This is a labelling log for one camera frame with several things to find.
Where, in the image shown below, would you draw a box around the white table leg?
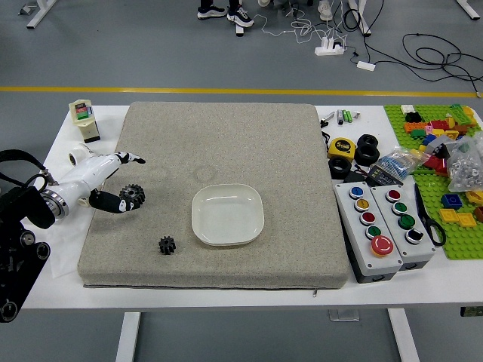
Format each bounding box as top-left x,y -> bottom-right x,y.
115,311 -> 141,362
388,308 -> 420,362

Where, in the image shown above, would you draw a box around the white power strip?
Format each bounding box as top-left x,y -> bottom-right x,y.
315,37 -> 346,57

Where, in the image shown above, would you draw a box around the black flat module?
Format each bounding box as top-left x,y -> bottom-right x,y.
343,167 -> 373,186

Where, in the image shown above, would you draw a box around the grey four-button control box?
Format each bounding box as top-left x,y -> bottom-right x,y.
369,184 -> 437,272

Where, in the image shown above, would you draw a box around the yellow tape measure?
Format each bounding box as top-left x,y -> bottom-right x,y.
327,137 -> 357,159

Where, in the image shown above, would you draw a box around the grey-brown cushion mat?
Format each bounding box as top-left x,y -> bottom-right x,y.
77,101 -> 350,290

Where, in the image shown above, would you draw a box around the white floor cable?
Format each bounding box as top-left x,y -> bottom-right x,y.
241,7 -> 349,47

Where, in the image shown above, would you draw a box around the big black gear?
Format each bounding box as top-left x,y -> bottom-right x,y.
118,183 -> 146,207

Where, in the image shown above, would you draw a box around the beige switch box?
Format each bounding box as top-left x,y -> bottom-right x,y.
68,98 -> 100,144

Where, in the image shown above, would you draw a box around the white square dish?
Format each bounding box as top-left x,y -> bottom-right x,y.
191,183 -> 264,247

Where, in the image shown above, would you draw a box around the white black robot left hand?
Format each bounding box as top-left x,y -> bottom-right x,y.
56,150 -> 146,215

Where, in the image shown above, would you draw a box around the black digital meter panel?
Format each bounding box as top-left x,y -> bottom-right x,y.
368,165 -> 404,186

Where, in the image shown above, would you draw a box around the dark sneaker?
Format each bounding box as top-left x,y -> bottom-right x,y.
196,5 -> 228,20
227,6 -> 255,28

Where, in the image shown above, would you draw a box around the small black gear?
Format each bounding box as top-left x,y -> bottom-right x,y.
157,235 -> 178,256

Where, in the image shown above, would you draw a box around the green brick baseplate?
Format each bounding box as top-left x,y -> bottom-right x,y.
383,104 -> 483,261

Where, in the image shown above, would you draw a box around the clear bag of blue parts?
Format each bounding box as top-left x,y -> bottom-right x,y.
373,146 -> 423,178

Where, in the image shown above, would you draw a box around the black scissors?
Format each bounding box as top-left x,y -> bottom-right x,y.
414,183 -> 447,247

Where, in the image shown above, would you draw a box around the black rubber tyre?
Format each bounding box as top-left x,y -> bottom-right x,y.
357,133 -> 380,149
328,156 -> 354,179
355,144 -> 381,166

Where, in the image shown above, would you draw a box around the black floor cable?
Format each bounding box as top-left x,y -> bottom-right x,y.
401,32 -> 483,95

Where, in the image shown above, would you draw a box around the clear bag of metal nuts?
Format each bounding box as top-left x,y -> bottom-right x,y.
445,131 -> 483,193

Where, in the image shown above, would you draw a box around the white pipe tee fitting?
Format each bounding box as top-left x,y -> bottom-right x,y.
67,143 -> 94,167

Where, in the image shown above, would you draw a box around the grey five-button control box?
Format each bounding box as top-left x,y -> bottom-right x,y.
334,183 -> 404,284

